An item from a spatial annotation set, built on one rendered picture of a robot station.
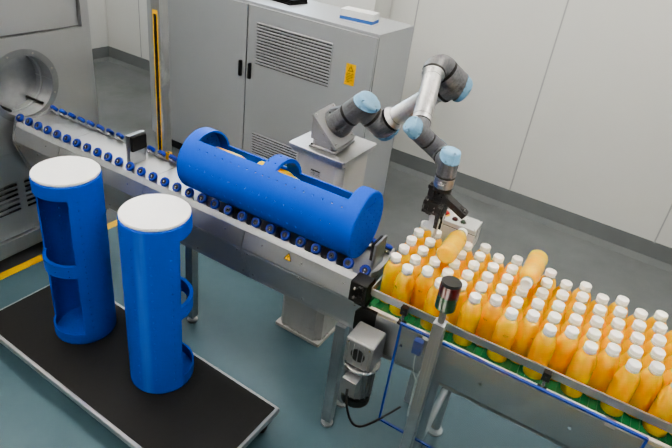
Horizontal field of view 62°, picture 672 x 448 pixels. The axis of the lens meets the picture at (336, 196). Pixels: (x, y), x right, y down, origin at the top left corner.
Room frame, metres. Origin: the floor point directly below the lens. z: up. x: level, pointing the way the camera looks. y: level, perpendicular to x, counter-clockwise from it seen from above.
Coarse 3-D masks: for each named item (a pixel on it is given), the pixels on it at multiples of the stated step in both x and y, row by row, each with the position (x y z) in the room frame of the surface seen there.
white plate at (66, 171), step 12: (72, 156) 2.20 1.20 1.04; (36, 168) 2.05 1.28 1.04; (48, 168) 2.06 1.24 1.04; (60, 168) 2.07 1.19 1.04; (72, 168) 2.09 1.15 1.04; (84, 168) 2.10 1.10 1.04; (96, 168) 2.12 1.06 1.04; (36, 180) 1.95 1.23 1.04; (48, 180) 1.96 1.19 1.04; (60, 180) 1.98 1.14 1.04; (72, 180) 1.99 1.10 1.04; (84, 180) 2.00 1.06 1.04
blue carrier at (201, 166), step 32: (192, 160) 2.10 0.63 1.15; (224, 160) 2.06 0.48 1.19; (256, 160) 2.27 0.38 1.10; (288, 160) 2.06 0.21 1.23; (224, 192) 2.00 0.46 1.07; (256, 192) 1.94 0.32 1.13; (288, 192) 1.89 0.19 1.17; (320, 192) 1.87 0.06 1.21; (352, 192) 2.05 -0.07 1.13; (288, 224) 1.87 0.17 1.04; (320, 224) 1.79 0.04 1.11; (352, 224) 1.75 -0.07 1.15; (352, 256) 1.78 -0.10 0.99
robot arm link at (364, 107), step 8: (360, 96) 2.40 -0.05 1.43; (368, 96) 2.42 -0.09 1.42; (344, 104) 2.44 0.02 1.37; (352, 104) 2.40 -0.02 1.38; (360, 104) 2.38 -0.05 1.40; (368, 104) 2.38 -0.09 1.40; (376, 104) 2.42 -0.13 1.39; (344, 112) 2.41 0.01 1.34; (352, 112) 2.39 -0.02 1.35; (360, 112) 2.38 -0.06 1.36; (368, 112) 2.37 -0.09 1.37; (376, 112) 2.41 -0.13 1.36; (352, 120) 2.40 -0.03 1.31; (360, 120) 2.40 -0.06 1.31; (368, 120) 2.39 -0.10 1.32
